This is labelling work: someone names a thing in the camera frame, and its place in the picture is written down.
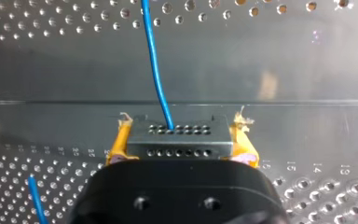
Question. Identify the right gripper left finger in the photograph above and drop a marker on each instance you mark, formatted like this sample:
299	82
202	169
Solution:
121	143

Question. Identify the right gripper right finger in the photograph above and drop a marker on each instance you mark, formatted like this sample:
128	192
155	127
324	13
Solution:
241	146

